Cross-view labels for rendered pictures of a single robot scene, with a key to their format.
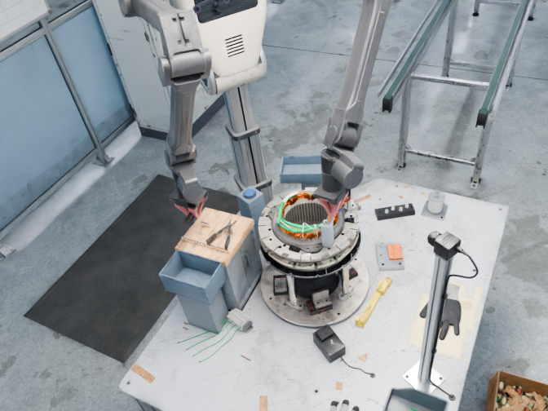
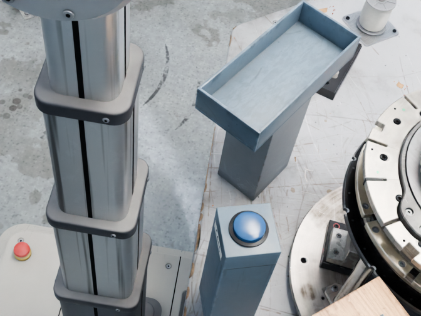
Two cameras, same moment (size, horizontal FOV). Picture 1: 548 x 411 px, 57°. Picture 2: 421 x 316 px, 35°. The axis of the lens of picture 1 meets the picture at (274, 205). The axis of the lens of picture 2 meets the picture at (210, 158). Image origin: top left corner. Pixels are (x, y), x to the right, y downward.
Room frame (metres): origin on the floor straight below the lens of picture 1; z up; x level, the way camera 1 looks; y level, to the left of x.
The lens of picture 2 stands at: (1.30, 0.49, 1.77)
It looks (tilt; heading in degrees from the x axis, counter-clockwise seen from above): 56 degrees down; 289
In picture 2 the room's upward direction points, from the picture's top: 10 degrees clockwise
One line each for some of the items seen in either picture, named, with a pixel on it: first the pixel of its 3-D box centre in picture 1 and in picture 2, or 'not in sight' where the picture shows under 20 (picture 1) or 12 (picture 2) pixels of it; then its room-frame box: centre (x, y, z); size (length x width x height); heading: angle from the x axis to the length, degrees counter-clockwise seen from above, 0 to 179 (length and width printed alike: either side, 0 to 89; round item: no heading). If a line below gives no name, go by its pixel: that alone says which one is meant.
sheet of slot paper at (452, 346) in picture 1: (445, 314); not in sight; (0.91, -0.50, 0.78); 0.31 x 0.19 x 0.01; 146
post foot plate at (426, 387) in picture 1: (423, 377); not in sight; (0.71, -0.36, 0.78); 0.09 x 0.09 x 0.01; 31
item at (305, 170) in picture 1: (316, 192); (265, 121); (1.44, -0.17, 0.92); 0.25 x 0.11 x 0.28; 77
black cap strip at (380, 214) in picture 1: (395, 211); (336, 66); (1.40, -0.47, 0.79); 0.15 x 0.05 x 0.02; 89
